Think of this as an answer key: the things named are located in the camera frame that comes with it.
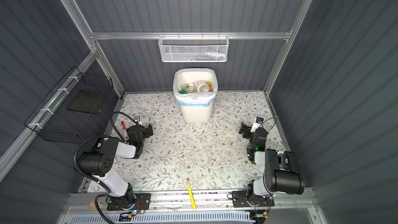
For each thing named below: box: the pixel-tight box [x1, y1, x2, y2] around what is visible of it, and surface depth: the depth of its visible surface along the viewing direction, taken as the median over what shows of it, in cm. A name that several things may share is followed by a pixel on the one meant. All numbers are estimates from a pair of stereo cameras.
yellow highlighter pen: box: [187, 181, 197, 210], surface depth 77 cm
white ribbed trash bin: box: [173, 67, 219, 123], surface depth 94 cm
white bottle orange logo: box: [193, 79, 210, 93], surface depth 86 cm
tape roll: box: [88, 199, 97, 212], surface depth 75 cm
